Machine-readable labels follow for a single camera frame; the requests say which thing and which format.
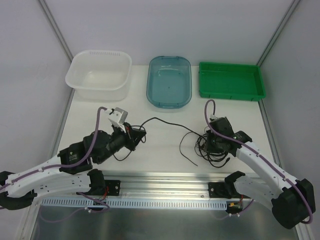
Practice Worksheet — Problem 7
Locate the black USB cable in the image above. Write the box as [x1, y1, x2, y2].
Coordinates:
[111, 116, 201, 162]

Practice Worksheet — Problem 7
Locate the white translucent plastic tub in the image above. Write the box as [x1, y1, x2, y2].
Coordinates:
[65, 50, 132, 101]

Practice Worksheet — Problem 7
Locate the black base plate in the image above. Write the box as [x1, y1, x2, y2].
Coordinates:
[208, 182, 241, 199]
[83, 179, 121, 197]

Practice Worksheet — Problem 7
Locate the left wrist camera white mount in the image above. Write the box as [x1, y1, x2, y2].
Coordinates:
[107, 107, 128, 133]

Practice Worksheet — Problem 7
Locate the aluminium corner post left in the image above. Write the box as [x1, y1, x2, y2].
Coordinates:
[37, 0, 74, 63]

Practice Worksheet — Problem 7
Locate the black cable bundle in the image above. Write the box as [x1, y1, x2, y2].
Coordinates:
[178, 131, 231, 170]

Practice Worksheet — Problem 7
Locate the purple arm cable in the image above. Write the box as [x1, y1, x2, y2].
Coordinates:
[0, 106, 111, 193]
[204, 99, 315, 224]

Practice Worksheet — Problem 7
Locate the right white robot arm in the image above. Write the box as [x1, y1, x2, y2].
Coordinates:
[205, 115, 316, 229]

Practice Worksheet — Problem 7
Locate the green plastic tray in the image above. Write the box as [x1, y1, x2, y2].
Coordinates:
[198, 61, 266, 102]

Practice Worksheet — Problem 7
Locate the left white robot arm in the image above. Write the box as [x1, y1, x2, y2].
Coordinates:
[0, 123, 147, 211]

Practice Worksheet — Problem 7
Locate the blue translucent plastic container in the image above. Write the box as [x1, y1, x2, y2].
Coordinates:
[146, 56, 192, 109]

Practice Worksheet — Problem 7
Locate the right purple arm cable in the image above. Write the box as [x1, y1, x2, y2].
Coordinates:
[204, 99, 315, 224]

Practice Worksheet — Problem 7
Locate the aluminium corner post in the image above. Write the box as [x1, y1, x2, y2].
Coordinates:
[256, 0, 302, 67]
[37, 0, 74, 63]

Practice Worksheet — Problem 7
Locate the aluminium corner post right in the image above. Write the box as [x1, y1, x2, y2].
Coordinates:
[256, 0, 302, 67]

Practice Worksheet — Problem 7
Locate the aluminium mounting rail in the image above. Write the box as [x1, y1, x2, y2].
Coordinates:
[32, 173, 229, 200]

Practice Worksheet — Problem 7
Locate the white slotted cable duct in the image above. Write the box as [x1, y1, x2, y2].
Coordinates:
[41, 196, 227, 211]

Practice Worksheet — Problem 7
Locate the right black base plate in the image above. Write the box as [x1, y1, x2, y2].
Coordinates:
[208, 182, 241, 199]

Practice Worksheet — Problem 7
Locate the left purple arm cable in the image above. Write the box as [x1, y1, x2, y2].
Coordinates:
[0, 106, 111, 193]

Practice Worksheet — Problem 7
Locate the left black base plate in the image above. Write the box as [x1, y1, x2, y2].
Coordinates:
[83, 179, 121, 197]

